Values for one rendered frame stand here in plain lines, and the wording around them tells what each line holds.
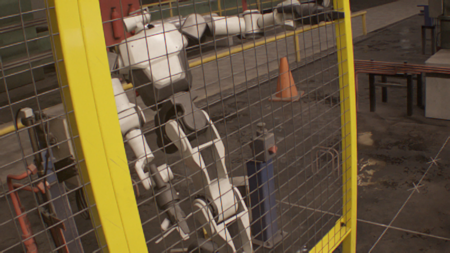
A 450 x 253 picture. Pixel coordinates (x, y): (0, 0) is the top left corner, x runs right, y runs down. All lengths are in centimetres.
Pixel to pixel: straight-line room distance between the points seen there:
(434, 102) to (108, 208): 400
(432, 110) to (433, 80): 31
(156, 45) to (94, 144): 101
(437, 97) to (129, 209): 393
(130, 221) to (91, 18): 44
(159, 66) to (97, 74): 95
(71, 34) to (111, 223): 40
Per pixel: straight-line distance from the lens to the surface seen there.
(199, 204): 185
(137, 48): 186
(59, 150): 245
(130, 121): 180
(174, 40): 188
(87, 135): 91
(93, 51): 90
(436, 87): 460
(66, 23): 87
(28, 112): 166
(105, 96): 92
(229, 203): 187
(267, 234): 269
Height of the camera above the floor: 152
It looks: 18 degrees down
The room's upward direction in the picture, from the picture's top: 7 degrees counter-clockwise
